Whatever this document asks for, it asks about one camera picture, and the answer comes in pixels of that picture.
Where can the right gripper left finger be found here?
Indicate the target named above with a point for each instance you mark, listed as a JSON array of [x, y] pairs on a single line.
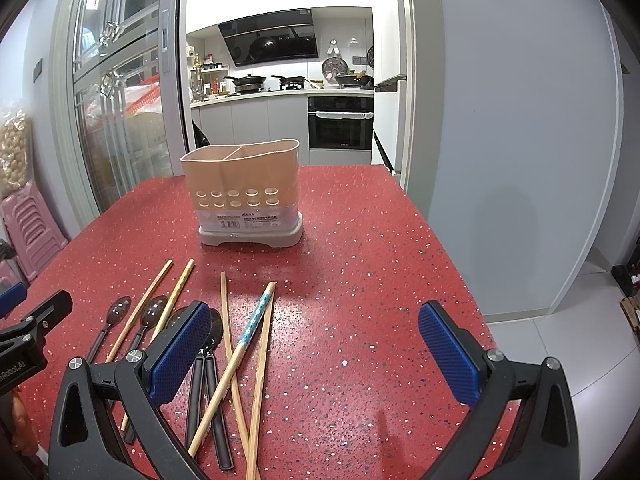
[[85, 443]]

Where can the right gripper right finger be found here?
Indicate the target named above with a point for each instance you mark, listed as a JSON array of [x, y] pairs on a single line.
[[543, 440]]

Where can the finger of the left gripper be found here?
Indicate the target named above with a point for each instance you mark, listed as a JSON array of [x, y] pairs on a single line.
[[45, 317], [11, 298]]

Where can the blue patterned bamboo chopstick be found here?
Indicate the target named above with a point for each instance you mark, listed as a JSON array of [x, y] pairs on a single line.
[[224, 382]]

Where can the yellow patterned bamboo chopstick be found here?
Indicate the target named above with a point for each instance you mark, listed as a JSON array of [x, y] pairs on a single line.
[[172, 299]]

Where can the left hand of person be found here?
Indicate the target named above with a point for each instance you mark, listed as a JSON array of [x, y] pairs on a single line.
[[23, 436]]

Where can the pink plastic stool stack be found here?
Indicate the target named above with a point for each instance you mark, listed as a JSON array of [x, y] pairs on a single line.
[[33, 232]]

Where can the bag of round snacks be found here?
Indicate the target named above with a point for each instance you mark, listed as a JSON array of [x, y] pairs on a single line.
[[15, 148]]

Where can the beige plastic utensil holder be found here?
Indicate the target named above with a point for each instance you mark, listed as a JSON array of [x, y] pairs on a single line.
[[246, 193]]

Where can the glass sliding door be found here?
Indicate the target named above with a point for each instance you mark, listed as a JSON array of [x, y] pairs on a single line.
[[118, 97]]

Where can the black wok on stove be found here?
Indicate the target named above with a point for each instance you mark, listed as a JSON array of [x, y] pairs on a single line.
[[247, 84]]

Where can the built-in black oven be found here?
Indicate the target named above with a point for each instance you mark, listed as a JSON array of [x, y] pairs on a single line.
[[340, 122]]

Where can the black range hood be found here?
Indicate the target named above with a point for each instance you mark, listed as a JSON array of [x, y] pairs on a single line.
[[270, 37]]

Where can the white refrigerator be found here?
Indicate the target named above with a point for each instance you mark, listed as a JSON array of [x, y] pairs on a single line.
[[392, 42]]

